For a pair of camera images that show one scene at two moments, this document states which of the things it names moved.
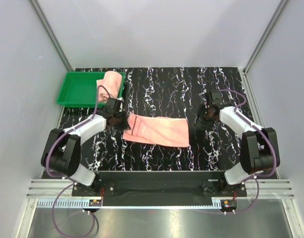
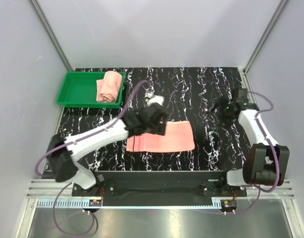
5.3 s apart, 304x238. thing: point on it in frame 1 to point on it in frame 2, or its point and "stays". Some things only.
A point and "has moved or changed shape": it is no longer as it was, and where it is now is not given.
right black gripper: (199, 117) to (222, 105)
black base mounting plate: (164, 184) stays
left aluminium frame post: (52, 35) stays
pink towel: (165, 131) has moved or changed shape
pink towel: (112, 82) stays
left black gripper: (125, 126) to (160, 129)
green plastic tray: (79, 89) stays
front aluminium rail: (58, 193) stays
